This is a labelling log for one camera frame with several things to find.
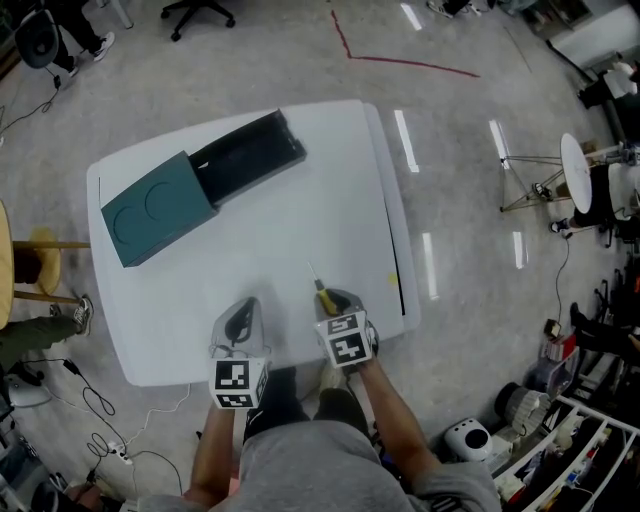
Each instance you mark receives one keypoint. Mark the yellow sticker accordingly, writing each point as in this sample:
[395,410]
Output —
[392,278]

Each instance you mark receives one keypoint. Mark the round wooden table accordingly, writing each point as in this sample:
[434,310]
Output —
[5,265]

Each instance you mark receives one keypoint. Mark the person's light shoe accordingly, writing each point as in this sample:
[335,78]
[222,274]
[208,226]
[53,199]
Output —
[331,377]

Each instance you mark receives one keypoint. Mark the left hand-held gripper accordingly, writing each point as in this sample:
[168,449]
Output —
[235,375]

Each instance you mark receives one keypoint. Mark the white round appliance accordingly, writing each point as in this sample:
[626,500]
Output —
[467,439]

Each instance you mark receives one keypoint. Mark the person's black trousers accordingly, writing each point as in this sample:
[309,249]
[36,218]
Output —
[280,400]

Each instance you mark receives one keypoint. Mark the person's grey shirt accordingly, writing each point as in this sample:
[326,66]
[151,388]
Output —
[350,470]

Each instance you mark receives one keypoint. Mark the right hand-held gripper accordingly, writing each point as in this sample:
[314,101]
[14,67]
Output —
[345,345]

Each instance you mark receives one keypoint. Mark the black drawer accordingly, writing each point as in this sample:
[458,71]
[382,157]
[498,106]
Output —
[247,160]

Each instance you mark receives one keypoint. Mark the person's left forearm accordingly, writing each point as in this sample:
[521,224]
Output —
[215,450]

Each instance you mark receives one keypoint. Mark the white power strip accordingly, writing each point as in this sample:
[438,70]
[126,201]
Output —
[120,454]

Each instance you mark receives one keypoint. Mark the black floor fan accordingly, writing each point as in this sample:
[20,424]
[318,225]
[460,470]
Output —
[37,40]

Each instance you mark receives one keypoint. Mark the wooden stool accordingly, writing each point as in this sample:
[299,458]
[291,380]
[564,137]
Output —
[40,260]

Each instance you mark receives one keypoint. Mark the red floor tape line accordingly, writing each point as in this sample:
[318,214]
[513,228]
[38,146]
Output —
[400,62]

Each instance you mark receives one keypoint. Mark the white round side table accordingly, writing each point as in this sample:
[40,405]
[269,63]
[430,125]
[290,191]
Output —
[576,172]

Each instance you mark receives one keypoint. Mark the yellow black screwdriver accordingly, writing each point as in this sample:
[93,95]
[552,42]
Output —
[326,297]

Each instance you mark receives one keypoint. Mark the white storage rack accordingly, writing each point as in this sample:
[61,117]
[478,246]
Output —
[575,460]

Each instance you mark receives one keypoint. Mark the teal drawer cabinet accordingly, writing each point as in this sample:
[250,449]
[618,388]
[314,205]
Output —
[155,212]

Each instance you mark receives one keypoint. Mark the person's right forearm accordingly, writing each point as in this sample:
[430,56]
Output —
[395,415]

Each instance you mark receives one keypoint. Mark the black office chair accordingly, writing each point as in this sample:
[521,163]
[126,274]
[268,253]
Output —
[197,15]

